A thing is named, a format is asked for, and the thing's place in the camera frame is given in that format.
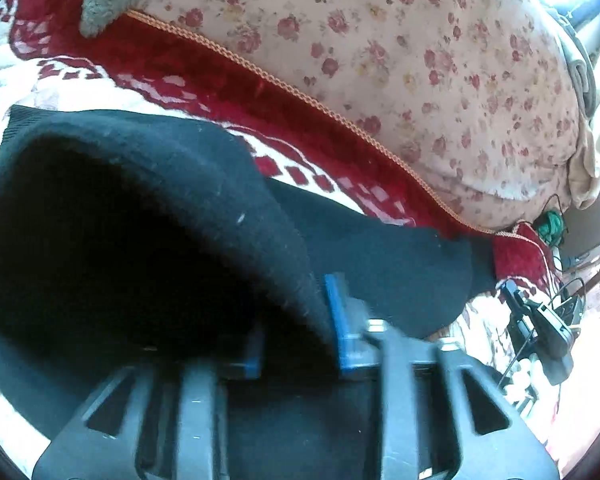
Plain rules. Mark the beige cloth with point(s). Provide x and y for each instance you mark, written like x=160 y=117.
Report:
x=592 y=160

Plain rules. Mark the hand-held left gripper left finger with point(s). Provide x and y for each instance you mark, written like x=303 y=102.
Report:
x=251 y=357

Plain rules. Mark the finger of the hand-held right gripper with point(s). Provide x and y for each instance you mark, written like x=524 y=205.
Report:
x=514 y=305

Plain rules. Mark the red and white floral blanket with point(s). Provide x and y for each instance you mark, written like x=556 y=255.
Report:
x=190 y=85

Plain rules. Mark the floral beige sofa backrest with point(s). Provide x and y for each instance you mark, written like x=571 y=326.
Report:
x=380 y=60

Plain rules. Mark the black pants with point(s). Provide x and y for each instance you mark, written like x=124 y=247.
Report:
x=145 y=220

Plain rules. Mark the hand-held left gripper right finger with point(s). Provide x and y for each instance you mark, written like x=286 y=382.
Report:
x=341 y=320

